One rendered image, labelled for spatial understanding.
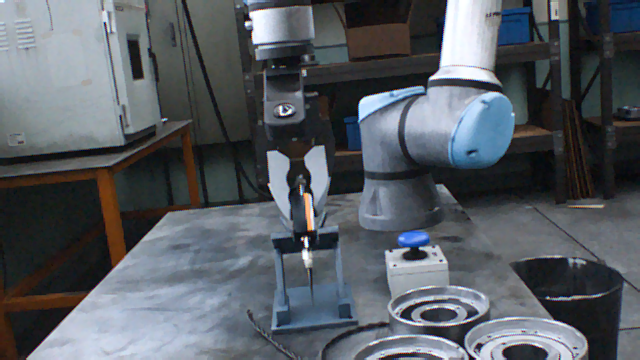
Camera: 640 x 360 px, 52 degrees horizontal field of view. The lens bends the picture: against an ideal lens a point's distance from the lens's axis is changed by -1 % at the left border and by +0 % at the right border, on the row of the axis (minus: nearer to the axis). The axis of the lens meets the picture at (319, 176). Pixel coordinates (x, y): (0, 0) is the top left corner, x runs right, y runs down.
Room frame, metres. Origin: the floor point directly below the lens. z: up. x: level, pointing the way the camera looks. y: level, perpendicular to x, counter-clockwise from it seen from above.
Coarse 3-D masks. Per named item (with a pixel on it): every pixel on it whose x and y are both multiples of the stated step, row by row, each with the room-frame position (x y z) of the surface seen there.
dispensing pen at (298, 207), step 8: (296, 176) 0.81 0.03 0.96; (296, 184) 0.81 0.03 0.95; (304, 184) 0.81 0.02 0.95; (296, 200) 0.78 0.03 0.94; (304, 200) 0.78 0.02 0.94; (296, 208) 0.77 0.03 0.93; (304, 208) 0.77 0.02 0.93; (296, 216) 0.77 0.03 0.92; (304, 216) 0.77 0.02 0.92; (296, 224) 0.76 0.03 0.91; (304, 224) 0.76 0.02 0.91; (296, 232) 0.76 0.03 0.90; (304, 232) 0.76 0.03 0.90; (296, 240) 0.78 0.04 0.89; (304, 240) 0.76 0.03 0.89; (304, 248) 0.76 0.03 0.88; (304, 256) 0.75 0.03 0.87; (312, 288) 0.73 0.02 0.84; (312, 296) 0.73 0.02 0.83; (312, 304) 0.72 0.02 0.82
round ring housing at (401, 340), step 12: (396, 336) 0.58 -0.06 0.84; (408, 336) 0.58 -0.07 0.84; (420, 336) 0.57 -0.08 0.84; (432, 336) 0.57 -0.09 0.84; (360, 348) 0.56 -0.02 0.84; (372, 348) 0.57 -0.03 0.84; (384, 348) 0.57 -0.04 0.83; (396, 348) 0.58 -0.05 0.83; (408, 348) 0.57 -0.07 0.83; (420, 348) 0.57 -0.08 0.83; (432, 348) 0.57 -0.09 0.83; (444, 348) 0.56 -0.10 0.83
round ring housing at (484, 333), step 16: (496, 320) 0.59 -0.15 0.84; (512, 320) 0.59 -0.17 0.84; (528, 320) 0.58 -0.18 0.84; (544, 320) 0.58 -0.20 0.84; (480, 336) 0.58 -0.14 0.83; (496, 336) 0.58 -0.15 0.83; (544, 336) 0.57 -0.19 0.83; (560, 336) 0.56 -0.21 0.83; (576, 336) 0.54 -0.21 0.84; (496, 352) 0.55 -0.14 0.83; (512, 352) 0.56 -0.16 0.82; (528, 352) 0.56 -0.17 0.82; (544, 352) 0.54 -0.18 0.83; (576, 352) 0.53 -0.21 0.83
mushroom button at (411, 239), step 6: (402, 234) 0.79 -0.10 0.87; (408, 234) 0.79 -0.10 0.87; (414, 234) 0.79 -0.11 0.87; (420, 234) 0.78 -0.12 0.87; (426, 234) 0.79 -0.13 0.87; (402, 240) 0.78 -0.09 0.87; (408, 240) 0.77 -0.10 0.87; (414, 240) 0.77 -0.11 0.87; (420, 240) 0.77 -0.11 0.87; (426, 240) 0.78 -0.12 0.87; (408, 246) 0.77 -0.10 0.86; (414, 246) 0.77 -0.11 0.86; (414, 252) 0.78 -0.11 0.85
